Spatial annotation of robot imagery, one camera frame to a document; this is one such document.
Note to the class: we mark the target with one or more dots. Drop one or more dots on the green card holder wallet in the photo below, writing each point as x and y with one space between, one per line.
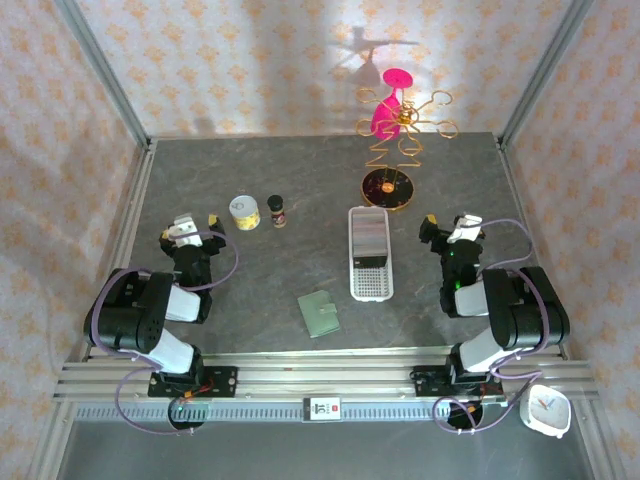
318 315

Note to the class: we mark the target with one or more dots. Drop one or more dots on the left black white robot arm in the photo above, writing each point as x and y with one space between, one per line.
125 320

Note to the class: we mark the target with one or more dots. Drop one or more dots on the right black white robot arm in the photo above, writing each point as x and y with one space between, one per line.
530 310

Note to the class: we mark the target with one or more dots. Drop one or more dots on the stack of credit cards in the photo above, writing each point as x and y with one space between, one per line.
370 232

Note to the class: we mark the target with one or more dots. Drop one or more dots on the yellow tin can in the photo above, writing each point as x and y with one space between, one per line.
245 212

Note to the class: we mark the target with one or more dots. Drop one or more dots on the small spice bottle black cap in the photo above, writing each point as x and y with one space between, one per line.
277 212

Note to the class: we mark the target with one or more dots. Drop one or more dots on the white perforated plastic basket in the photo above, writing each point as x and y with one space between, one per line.
372 287

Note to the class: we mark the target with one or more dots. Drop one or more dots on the pink wine glass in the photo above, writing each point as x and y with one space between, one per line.
387 120

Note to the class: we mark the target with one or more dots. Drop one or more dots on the white alarm clock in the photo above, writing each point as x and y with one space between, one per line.
545 410

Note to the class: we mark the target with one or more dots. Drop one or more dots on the white red label tag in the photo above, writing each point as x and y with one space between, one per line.
322 409

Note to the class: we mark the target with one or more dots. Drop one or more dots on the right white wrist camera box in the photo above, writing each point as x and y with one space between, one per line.
462 231

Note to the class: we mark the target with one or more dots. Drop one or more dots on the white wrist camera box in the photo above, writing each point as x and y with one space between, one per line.
462 231
186 235

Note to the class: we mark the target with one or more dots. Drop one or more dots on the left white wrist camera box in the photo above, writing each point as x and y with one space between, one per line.
186 235

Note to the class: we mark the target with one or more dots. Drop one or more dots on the aluminium table side rail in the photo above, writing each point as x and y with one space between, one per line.
516 200
122 250

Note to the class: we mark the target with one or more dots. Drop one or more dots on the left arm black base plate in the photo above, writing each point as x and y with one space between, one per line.
225 382

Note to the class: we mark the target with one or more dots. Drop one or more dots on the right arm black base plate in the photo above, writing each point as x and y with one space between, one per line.
425 382

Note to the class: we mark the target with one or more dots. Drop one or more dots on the aluminium mounting rail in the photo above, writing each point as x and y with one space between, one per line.
325 377

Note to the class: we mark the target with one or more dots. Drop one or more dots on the aluminium frame post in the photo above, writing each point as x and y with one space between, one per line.
106 75
592 445
55 445
545 75

